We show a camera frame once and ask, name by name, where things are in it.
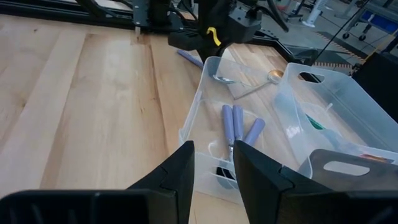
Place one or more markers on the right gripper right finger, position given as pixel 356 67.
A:
pixel 258 180

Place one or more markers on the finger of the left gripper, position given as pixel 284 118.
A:
pixel 206 54
pixel 220 51

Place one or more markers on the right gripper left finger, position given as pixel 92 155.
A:
pixel 177 180

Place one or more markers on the yellow tag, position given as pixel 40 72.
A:
pixel 214 35

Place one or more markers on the clear plastic bin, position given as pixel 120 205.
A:
pixel 357 102
pixel 214 174

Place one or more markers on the grey plastic bin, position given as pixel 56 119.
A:
pixel 314 174

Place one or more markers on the white floor stand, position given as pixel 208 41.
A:
pixel 315 15

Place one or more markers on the hazard striped floor mat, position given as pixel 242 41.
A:
pixel 329 54

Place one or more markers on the black panel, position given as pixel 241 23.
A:
pixel 379 84

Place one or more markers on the blue rolling cart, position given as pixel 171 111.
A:
pixel 381 20

